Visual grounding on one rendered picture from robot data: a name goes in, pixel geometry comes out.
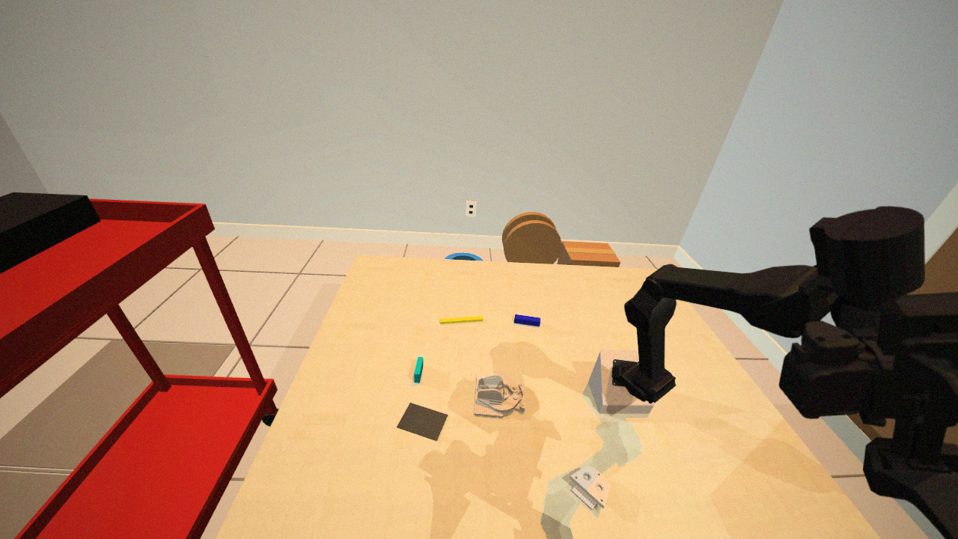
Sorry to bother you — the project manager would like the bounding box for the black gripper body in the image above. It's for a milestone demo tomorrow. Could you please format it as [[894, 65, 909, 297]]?
[[850, 292, 958, 497]]

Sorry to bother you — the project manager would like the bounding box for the teal rectangular block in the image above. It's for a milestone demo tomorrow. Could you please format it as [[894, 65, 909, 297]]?
[[414, 357, 424, 383]]

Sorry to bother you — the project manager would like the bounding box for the yellow flat bar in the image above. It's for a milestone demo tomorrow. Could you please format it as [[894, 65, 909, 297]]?
[[440, 316, 483, 324]]

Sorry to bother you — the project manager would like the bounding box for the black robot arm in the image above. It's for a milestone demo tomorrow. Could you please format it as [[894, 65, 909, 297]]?
[[611, 206, 925, 427]]

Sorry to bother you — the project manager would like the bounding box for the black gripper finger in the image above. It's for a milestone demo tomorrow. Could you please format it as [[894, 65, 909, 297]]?
[[893, 336, 958, 416], [876, 469, 958, 539]]

